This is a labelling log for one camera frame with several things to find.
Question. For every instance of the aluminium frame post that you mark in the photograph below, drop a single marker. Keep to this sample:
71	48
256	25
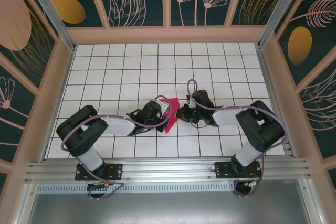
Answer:
278	6
52	16

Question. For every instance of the aluminium mounting rail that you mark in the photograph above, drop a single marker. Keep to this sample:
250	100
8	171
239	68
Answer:
168	167

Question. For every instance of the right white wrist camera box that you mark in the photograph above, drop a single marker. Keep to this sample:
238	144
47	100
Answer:
191	101

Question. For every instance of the magenta cloth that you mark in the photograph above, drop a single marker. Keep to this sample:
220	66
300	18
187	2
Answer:
173	106

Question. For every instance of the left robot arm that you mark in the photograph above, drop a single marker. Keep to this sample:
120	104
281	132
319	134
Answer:
78	129

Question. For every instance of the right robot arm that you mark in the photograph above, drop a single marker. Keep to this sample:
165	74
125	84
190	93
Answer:
262	132

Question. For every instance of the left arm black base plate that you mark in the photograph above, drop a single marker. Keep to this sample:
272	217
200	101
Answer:
115	169

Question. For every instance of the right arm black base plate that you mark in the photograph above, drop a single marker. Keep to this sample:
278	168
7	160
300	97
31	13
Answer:
223	170

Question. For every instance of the aluminium side rail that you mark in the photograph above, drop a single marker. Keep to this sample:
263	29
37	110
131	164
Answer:
275	98

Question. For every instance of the grey metal sheet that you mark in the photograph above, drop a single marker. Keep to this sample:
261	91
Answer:
168	208

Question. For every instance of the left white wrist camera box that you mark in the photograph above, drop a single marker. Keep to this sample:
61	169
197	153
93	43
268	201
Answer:
163	105

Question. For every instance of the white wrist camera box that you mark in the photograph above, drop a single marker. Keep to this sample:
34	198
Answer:
191	101
163	105

